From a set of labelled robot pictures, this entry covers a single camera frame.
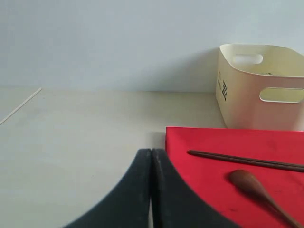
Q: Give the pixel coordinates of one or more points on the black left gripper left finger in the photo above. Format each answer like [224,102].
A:
[127,204]

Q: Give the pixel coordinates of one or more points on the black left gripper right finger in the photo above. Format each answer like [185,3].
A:
[175,204]

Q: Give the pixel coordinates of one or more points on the dark wooden chopstick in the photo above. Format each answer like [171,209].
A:
[237,158]
[237,161]

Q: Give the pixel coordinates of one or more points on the brown wooden spoon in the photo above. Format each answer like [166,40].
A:
[249,184]

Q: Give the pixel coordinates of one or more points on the red tablecloth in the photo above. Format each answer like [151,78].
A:
[207,177]

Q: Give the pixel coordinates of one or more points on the cream plastic storage bin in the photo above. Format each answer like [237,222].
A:
[260,87]

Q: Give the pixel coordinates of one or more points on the white thin stick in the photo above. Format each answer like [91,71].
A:
[20,106]

